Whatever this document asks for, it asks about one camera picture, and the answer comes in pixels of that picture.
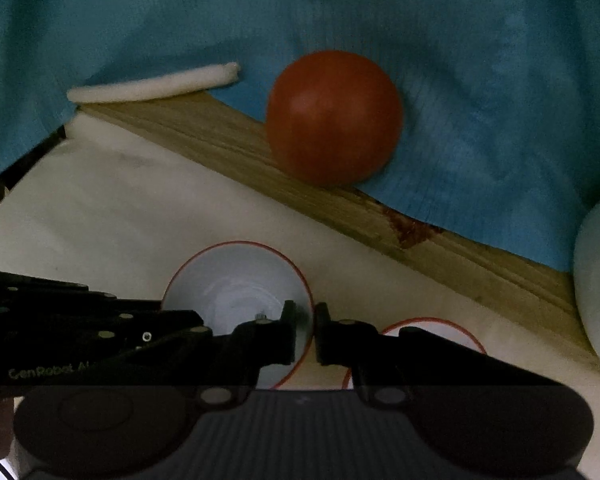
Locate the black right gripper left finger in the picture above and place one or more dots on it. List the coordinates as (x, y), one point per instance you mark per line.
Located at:
(232, 363)

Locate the cream table cloth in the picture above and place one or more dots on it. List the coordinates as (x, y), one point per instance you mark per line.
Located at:
(115, 212)

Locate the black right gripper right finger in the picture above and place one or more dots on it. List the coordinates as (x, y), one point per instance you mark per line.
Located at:
(375, 361)

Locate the white bowl red rim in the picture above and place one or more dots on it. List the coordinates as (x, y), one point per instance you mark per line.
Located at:
(441, 327)
(232, 283)

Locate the blue cloth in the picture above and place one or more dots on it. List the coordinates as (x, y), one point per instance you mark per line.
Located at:
(501, 142)

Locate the red tomato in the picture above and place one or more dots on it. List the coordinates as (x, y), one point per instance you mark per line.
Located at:
(333, 118)

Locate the wooden cutting board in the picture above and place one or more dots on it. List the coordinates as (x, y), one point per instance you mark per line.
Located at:
(214, 135)

